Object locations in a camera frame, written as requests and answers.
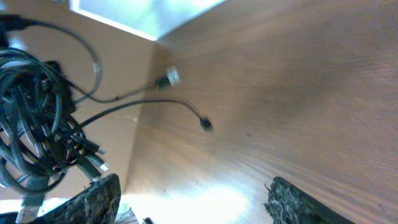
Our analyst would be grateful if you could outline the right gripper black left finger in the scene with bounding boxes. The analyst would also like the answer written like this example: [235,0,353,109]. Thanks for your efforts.
[0,173,122,224]

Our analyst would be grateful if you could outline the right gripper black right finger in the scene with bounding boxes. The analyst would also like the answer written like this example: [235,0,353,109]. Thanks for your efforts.
[264,177,353,224]

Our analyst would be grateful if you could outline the black USB cable bundle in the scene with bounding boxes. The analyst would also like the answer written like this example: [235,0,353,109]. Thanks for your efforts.
[0,14,214,224]

